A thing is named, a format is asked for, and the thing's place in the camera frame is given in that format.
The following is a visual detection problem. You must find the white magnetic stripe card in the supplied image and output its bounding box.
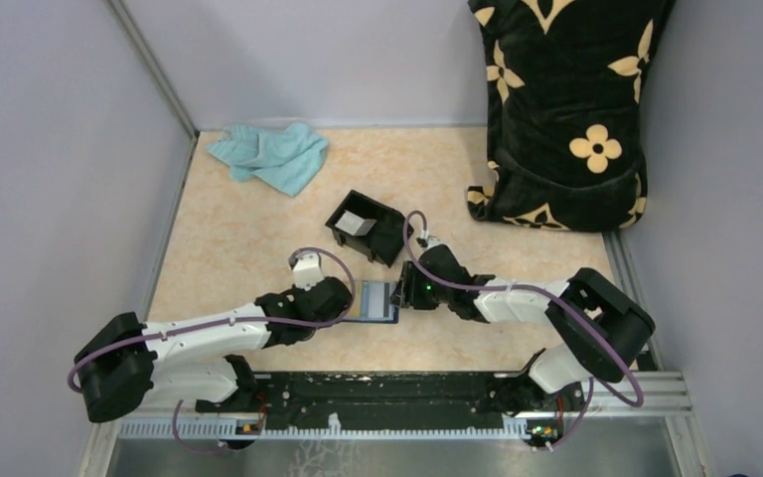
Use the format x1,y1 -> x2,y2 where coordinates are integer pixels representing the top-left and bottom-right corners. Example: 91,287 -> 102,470
361,281 -> 394,321

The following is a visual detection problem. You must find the blue leather card holder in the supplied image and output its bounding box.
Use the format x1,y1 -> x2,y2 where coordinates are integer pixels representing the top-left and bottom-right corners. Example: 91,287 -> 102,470
343,280 -> 399,324

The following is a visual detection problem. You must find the black plastic card box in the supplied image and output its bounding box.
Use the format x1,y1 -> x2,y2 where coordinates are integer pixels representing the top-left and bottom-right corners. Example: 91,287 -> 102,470
325,190 -> 414,267

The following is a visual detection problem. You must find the grey credit card stack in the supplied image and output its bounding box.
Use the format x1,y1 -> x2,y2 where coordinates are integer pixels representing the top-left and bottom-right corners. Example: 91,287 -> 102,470
335,211 -> 377,237

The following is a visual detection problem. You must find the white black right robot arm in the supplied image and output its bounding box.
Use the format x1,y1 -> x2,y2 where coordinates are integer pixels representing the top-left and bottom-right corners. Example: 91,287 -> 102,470
391,242 -> 656,409

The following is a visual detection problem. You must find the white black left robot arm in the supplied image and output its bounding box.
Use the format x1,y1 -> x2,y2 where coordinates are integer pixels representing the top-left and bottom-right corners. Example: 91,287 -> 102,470
67,276 -> 356,423

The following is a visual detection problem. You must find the light blue cloth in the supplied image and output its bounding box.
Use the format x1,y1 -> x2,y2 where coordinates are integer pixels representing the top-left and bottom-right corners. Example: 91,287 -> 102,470
206,123 -> 329,197

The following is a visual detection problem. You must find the black floral cushion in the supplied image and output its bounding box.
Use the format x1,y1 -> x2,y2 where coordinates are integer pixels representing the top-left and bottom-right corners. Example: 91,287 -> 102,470
467,1 -> 674,233

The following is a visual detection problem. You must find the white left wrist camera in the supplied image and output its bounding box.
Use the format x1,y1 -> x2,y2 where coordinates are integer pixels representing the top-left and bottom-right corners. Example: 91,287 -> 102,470
289,251 -> 325,291

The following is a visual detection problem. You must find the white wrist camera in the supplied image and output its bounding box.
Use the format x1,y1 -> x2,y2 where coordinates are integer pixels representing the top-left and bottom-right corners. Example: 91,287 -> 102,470
416,231 -> 443,251
289,251 -> 325,291

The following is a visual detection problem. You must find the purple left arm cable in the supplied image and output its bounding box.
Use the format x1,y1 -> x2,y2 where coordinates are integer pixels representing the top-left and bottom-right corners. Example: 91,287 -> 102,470
67,246 -> 358,457

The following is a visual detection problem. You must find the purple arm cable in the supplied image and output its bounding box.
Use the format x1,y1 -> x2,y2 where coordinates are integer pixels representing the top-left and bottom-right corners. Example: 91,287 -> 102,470
402,210 -> 646,409
67,246 -> 358,457

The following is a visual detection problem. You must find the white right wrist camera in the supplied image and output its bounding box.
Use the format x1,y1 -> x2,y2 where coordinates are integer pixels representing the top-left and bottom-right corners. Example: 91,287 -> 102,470
416,231 -> 443,251

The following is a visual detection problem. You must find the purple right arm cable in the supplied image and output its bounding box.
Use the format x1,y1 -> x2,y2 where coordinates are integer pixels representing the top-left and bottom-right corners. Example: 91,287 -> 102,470
402,210 -> 646,409

